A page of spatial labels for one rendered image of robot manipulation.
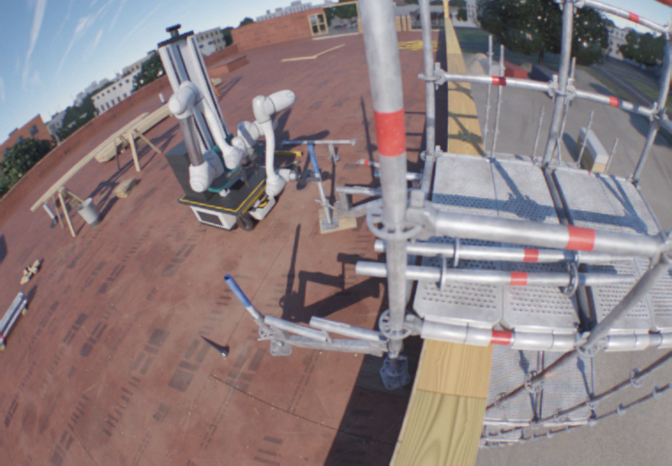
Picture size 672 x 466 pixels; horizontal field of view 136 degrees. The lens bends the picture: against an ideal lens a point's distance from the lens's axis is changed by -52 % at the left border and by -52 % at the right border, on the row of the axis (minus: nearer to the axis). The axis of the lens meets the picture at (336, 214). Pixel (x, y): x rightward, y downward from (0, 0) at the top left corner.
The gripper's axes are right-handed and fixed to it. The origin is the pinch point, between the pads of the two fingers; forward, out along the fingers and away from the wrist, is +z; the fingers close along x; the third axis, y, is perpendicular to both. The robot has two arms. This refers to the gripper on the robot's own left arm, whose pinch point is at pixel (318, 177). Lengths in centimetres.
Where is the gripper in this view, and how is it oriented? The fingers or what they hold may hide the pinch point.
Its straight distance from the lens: 209.3
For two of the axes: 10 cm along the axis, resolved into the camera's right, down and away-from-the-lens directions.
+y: 1.7, 7.4, 6.6
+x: -3.3, 6.7, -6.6
